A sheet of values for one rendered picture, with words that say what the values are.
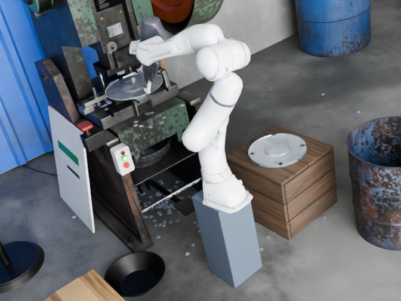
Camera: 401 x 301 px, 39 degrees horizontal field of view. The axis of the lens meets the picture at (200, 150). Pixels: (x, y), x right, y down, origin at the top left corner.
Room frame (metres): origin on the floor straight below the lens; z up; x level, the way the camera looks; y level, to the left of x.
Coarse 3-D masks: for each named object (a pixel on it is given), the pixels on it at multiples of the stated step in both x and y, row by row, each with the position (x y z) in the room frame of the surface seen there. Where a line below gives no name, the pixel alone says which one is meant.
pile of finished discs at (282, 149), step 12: (252, 144) 2.45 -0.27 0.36; (264, 144) 2.43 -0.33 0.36; (276, 144) 2.40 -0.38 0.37; (288, 144) 2.38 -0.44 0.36; (300, 144) 2.36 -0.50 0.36; (252, 156) 2.34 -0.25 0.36; (264, 156) 2.32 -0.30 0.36; (276, 156) 2.29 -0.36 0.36; (288, 156) 2.27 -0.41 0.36; (300, 156) 2.24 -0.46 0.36
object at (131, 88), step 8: (128, 80) 2.63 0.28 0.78; (136, 80) 2.60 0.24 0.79; (160, 80) 2.55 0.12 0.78; (112, 88) 2.58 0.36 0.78; (120, 88) 2.55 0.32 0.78; (128, 88) 2.52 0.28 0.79; (136, 88) 2.50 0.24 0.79; (152, 88) 2.47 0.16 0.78; (120, 96) 2.46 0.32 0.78; (128, 96) 2.44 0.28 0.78; (136, 96) 2.42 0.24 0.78
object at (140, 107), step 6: (156, 90) 2.44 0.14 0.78; (162, 90) 2.43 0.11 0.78; (144, 96) 2.41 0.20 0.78; (150, 96) 2.39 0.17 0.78; (132, 102) 2.48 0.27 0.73; (138, 102) 2.37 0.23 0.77; (144, 102) 2.50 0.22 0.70; (150, 102) 2.52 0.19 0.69; (138, 108) 2.49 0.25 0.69; (144, 108) 2.50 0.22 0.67; (150, 108) 2.52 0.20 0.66; (138, 114) 2.48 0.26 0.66
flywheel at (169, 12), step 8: (152, 0) 2.94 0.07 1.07; (160, 0) 2.92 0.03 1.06; (168, 0) 2.84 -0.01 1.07; (176, 0) 2.77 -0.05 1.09; (184, 0) 2.63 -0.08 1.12; (192, 0) 2.57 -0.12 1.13; (152, 8) 2.94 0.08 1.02; (160, 8) 2.86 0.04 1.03; (168, 8) 2.82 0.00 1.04; (176, 8) 2.75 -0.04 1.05; (184, 8) 2.64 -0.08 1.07; (192, 8) 2.59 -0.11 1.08; (160, 16) 2.88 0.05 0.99; (168, 16) 2.80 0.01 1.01; (176, 16) 2.73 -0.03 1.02; (184, 16) 2.66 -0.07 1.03
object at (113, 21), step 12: (108, 0) 2.67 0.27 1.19; (108, 12) 2.58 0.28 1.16; (120, 12) 2.60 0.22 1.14; (108, 24) 2.57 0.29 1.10; (120, 24) 2.60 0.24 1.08; (108, 36) 2.56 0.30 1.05; (120, 36) 2.59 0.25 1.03; (108, 48) 2.54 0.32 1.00; (120, 48) 2.57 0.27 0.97; (108, 60) 2.55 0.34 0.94; (120, 60) 2.53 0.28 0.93; (132, 60) 2.57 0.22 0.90
